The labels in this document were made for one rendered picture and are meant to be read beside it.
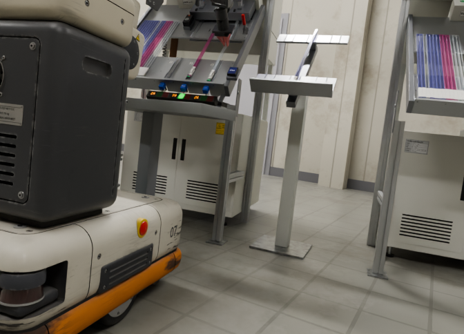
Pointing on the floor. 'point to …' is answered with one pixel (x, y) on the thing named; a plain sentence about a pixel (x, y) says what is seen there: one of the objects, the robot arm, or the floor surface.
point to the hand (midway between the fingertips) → (226, 44)
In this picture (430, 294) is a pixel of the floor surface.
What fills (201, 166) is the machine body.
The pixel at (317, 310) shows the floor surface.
